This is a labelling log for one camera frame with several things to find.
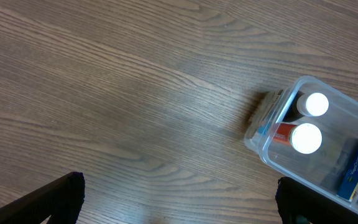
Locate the clear plastic container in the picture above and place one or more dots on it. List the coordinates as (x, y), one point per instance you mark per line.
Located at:
(323, 170)

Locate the orange bottle white cap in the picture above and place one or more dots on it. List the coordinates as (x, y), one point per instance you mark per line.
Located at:
(305, 138)

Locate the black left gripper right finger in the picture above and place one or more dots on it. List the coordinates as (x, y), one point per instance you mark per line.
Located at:
(298, 204)

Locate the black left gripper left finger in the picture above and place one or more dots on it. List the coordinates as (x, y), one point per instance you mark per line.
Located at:
(58, 202)

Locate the black bottle white cap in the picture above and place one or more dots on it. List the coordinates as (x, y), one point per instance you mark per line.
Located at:
(310, 105)

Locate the blue yellow VapoDrops box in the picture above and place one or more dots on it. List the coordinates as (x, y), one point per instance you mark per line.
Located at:
(350, 180)

